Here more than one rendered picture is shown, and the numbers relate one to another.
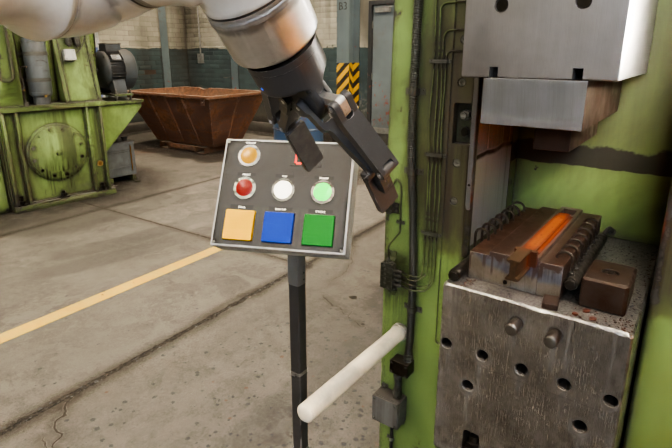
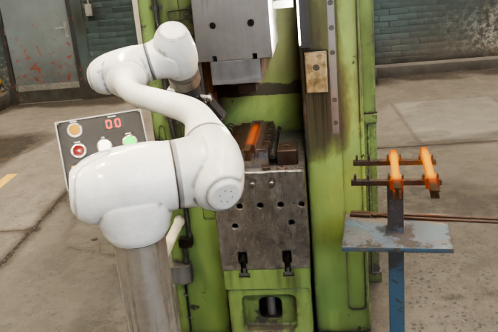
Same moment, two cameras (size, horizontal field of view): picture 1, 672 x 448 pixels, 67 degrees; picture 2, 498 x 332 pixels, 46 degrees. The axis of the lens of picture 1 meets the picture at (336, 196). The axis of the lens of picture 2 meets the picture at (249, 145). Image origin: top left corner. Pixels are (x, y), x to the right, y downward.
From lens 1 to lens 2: 130 cm
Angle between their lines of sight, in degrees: 28
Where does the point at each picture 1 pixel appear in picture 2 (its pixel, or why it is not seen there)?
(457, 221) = not seen: hidden behind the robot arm
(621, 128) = (272, 71)
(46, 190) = not seen: outside the picture
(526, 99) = (233, 70)
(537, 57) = (235, 50)
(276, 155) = (93, 126)
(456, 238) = not seen: hidden behind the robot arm
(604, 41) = (263, 40)
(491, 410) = (250, 234)
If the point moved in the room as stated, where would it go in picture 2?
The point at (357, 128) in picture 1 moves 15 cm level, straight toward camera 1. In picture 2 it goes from (214, 104) to (237, 113)
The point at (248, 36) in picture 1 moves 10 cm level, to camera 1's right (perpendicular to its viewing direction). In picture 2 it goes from (187, 84) to (219, 78)
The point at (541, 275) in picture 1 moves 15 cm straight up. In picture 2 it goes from (258, 155) to (255, 121)
